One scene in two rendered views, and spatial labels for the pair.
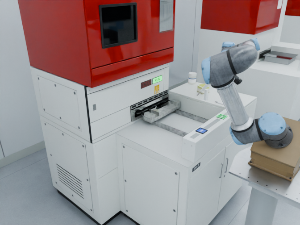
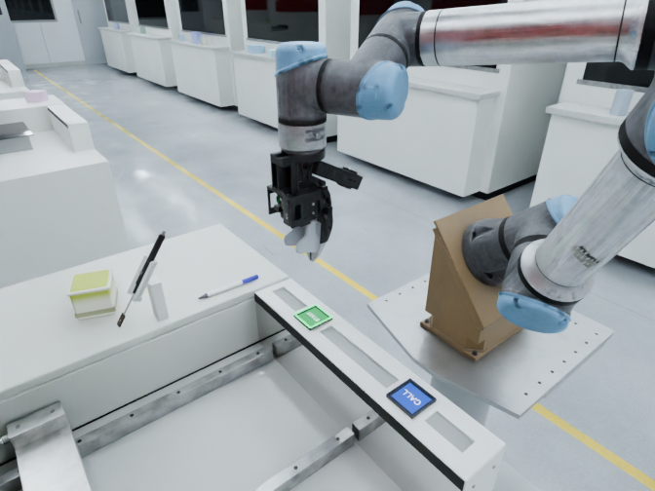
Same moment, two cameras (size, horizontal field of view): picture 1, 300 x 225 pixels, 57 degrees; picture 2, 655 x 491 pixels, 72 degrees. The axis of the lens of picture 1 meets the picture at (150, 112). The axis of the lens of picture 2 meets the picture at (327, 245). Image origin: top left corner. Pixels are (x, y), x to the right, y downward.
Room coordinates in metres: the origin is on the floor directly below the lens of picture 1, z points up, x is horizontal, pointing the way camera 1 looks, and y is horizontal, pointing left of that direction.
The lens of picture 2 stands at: (1.53, 0.20, 1.52)
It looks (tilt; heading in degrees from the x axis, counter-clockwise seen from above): 29 degrees down; 281
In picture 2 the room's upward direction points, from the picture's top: straight up
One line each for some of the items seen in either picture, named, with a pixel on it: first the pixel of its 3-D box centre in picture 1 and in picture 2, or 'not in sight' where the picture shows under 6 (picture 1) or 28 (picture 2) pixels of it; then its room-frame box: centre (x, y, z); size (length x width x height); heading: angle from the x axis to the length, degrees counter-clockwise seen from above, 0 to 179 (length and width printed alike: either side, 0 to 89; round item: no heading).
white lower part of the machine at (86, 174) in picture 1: (108, 151); not in sight; (2.11, 0.37, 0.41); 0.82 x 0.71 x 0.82; 139
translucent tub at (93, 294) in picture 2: (203, 89); (95, 293); (2.12, -0.43, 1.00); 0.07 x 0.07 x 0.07; 29
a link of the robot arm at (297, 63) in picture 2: (227, 51); (303, 83); (1.69, -0.48, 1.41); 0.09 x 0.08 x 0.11; 162
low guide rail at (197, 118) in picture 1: (190, 116); (157, 408); (1.95, -0.32, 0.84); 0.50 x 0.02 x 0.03; 49
